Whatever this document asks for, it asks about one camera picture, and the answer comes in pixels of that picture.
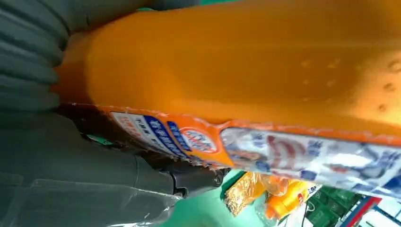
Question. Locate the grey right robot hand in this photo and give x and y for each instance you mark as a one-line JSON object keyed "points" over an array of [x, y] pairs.
{"points": [[78, 188]]}

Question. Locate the ribbed grey right robot arm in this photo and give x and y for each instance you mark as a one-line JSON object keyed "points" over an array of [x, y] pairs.
{"points": [[28, 56]]}

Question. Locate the gold foil snack bag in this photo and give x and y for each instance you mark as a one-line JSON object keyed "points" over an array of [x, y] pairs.
{"points": [[242, 192]]}

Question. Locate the orange bottle in clear wrap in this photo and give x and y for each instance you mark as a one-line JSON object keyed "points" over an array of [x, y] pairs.
{"points": [[285, 200]]}

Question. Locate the green plastic crate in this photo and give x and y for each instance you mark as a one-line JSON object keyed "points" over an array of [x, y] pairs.
{"points": [[332, 206]]}

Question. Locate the red metal bar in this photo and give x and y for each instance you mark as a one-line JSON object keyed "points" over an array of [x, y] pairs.
{"points": [[365, 211]]}

